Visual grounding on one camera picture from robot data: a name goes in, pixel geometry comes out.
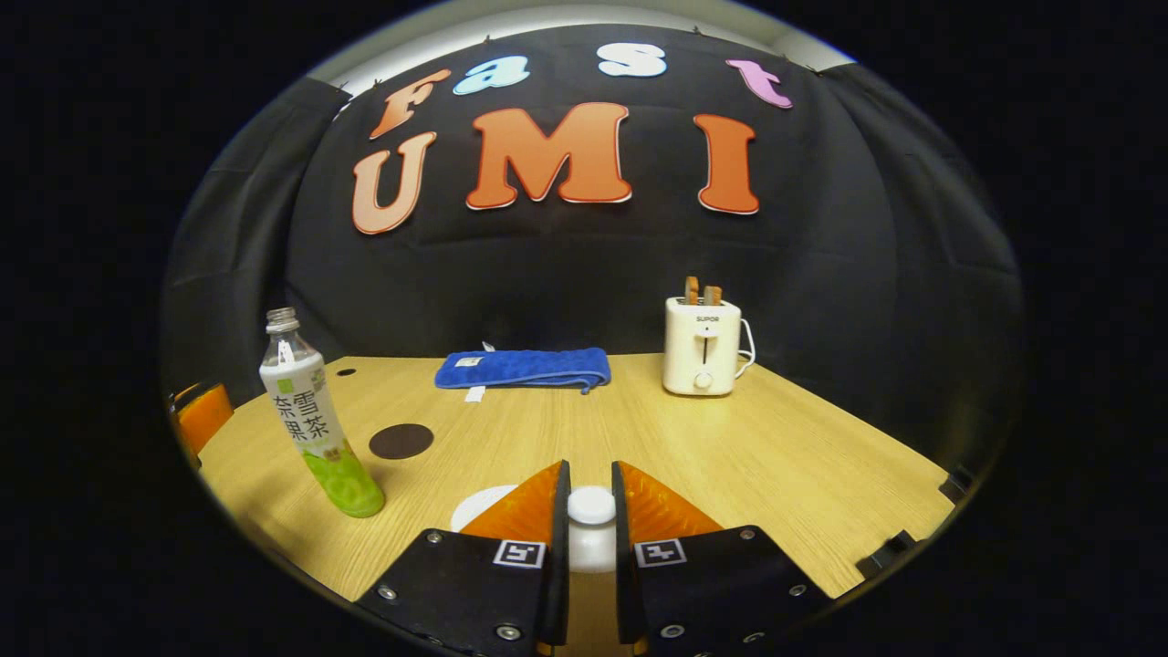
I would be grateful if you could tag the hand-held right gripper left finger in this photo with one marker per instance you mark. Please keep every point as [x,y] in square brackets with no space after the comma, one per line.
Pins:
[558,584]

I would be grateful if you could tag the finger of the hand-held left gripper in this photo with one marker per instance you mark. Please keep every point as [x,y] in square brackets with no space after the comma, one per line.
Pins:
[203,418]

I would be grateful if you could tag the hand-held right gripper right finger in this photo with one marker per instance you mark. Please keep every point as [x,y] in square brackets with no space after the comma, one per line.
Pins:
[625,584]

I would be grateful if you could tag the white teacup lid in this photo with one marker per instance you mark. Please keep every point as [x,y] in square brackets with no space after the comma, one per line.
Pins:
[591,505]

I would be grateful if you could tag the clear water bottle green label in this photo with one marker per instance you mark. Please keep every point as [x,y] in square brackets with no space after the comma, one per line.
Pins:
[306,411]

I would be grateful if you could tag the dark round coaster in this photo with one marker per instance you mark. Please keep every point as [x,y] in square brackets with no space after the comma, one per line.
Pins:
[401,441]

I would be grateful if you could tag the white saucer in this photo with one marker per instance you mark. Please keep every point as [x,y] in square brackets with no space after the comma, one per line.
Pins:
[479,506]

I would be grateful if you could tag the blue folded towel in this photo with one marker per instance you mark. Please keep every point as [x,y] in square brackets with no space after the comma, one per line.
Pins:
[525,368]

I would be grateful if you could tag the cream toaster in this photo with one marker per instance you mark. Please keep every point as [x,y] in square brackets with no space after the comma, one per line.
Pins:
[701,347]

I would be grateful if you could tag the black table clamp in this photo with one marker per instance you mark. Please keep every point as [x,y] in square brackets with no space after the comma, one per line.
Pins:
[956,484]
[885,554]

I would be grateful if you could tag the brown toast slice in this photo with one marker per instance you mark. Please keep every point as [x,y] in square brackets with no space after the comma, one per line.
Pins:
[692,290]
[713,295]

